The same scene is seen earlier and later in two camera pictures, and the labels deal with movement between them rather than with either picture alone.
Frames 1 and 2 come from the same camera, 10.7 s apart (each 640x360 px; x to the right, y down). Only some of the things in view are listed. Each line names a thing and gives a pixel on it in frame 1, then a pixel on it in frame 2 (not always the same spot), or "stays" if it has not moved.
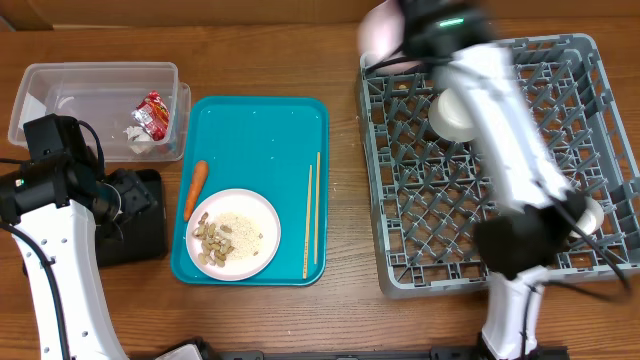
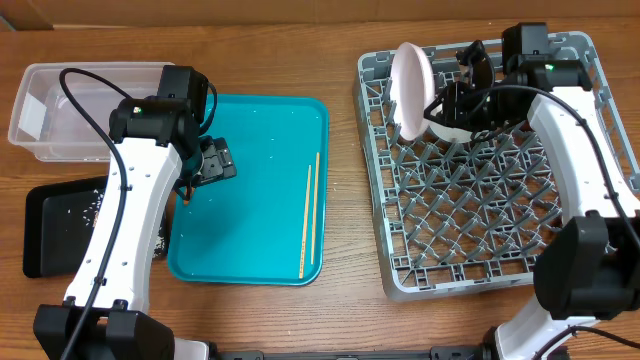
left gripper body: x=125 y=197 -> x=216 y=163
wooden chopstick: x=317 y=209 stays
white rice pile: x=245 y=236 -> x=90 y=213
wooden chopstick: x=305 y=262 stays
